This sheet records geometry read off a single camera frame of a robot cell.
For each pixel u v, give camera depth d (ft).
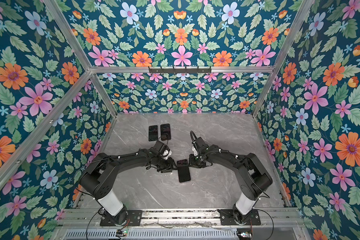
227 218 2.40
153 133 3.52
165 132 3.53
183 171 2.91
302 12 2.27
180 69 3.06
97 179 1.53
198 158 2.56
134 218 2.41
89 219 2.45
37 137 2.02
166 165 2.64
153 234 2.51
